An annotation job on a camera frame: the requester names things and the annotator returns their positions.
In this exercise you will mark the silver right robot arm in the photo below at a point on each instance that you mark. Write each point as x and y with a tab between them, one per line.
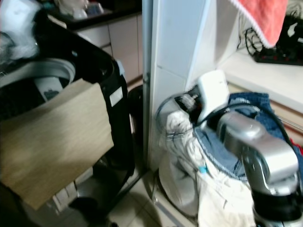
260	146

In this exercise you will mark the black top-load washing machine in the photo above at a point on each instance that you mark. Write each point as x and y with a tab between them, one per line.
104	56

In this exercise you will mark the blue denim jeans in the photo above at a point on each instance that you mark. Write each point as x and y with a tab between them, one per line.
222	151

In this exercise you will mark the dark round bin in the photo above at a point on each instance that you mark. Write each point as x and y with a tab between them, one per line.
136	127

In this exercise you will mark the light blue garment tag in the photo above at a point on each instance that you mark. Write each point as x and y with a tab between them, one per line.
203	169

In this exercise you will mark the white washer label sticker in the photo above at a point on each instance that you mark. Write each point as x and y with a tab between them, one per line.
116	97

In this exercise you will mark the white laundry basket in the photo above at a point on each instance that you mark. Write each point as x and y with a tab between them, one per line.
177	189

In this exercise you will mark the beige kitchen cabinet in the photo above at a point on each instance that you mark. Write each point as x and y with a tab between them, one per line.
123	42

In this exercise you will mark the white garment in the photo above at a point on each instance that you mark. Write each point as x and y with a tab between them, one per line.
227	198

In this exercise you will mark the red towel with white trim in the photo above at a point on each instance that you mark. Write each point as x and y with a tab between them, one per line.
262	19

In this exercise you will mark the silver washer drum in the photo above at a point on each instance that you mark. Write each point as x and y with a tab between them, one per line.
47	71

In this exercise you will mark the white item on counter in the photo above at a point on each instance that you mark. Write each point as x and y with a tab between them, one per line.
73	8

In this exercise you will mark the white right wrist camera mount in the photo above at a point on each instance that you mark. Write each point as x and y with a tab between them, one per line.
213	90

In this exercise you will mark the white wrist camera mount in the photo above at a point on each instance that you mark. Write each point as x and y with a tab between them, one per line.
213	90
21	19

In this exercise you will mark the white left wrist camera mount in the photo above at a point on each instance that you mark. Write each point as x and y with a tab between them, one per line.
21	19

